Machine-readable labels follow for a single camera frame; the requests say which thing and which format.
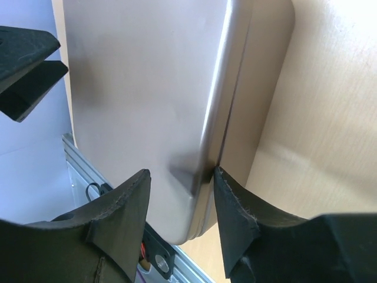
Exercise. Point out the brown cookie tin box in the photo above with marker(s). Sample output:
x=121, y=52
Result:
x=253, y=48

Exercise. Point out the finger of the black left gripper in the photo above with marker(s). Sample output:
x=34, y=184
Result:
x=22, y=50
x=18, y=100

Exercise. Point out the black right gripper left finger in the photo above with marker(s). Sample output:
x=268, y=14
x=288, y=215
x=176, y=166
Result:
x=97, y=242

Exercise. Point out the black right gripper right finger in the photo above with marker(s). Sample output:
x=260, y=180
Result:
x=262, y=243

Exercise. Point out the brown tin lid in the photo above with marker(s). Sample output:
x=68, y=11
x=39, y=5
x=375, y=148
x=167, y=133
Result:
x=152, y=87

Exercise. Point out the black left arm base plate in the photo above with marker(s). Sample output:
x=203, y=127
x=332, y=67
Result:
x=156, y=257

